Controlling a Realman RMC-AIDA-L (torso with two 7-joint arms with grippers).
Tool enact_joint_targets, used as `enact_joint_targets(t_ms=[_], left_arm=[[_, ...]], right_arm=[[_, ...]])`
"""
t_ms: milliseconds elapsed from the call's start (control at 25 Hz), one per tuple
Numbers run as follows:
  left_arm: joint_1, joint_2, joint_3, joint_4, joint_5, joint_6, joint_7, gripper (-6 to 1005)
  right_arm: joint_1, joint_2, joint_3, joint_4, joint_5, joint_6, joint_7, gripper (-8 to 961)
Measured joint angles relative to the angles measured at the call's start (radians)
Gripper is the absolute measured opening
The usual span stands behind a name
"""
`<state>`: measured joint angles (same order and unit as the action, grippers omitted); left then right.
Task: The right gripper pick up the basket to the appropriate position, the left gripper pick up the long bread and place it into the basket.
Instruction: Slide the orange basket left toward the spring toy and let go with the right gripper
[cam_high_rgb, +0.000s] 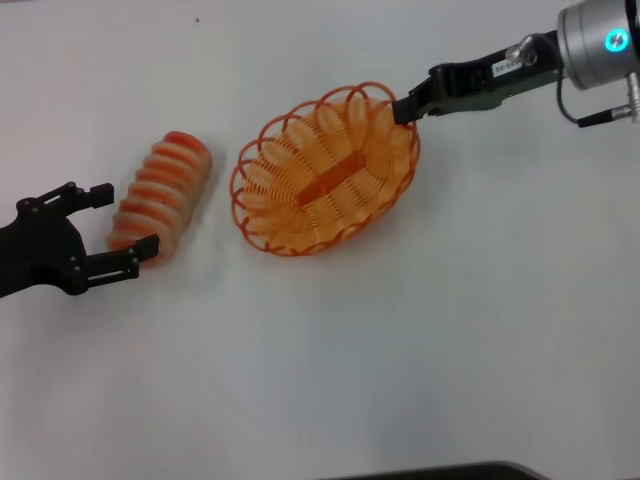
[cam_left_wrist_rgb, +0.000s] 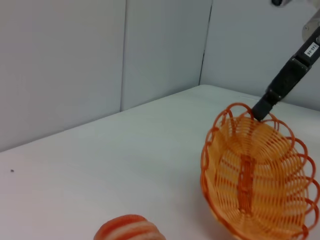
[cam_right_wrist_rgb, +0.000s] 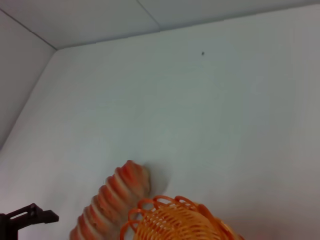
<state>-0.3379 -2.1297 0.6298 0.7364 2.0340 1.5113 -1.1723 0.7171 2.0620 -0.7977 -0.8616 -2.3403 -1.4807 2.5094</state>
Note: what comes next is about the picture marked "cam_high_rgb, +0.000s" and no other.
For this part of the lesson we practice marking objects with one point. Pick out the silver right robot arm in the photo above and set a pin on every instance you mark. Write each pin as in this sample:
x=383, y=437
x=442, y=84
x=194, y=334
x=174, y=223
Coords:
x=595, y=40

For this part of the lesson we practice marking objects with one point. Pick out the orange woven plastic basket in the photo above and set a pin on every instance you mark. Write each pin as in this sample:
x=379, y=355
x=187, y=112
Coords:
x=330, y=185

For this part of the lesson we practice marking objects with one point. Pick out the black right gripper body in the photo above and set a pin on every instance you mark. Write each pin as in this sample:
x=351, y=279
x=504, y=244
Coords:
x=475, y=85

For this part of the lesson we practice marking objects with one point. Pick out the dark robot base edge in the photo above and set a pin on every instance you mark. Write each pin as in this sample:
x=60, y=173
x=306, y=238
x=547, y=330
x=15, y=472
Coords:
x=450, y=472

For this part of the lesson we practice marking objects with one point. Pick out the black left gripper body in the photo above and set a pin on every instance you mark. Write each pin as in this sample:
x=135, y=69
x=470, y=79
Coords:
x=40, y=250

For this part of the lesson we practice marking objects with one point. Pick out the striped orange bread loaf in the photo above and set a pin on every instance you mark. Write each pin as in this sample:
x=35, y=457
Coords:
x=165, y=195

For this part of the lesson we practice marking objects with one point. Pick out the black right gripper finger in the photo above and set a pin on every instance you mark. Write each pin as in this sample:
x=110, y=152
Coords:
x=429, y=112
x=405, y=111

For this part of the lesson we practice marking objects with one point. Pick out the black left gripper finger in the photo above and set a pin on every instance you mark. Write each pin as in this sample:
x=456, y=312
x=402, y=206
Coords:
x=147, y=247
x=102, y=195

